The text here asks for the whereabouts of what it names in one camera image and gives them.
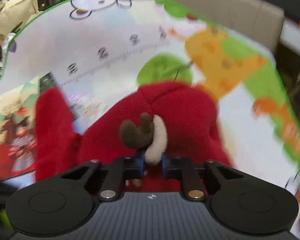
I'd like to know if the red fleece hooded baby jacket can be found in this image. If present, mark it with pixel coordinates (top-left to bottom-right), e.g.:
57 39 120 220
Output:
35 82 232 192

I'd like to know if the light blue thin booklet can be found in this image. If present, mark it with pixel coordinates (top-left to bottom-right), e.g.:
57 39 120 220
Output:
38 71 111 136

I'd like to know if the illustrated children's book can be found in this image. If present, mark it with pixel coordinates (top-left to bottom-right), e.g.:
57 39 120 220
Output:
0 77 39 180

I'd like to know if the cartoon animal play mat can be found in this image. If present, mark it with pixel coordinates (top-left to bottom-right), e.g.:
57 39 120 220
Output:
0 0 300 239

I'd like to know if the white cloth in bag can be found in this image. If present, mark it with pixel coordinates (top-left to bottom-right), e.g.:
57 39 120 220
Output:
0 33 17 68

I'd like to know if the yellow fabric storage bag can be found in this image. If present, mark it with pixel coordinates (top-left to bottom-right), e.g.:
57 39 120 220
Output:
0 0 39 59

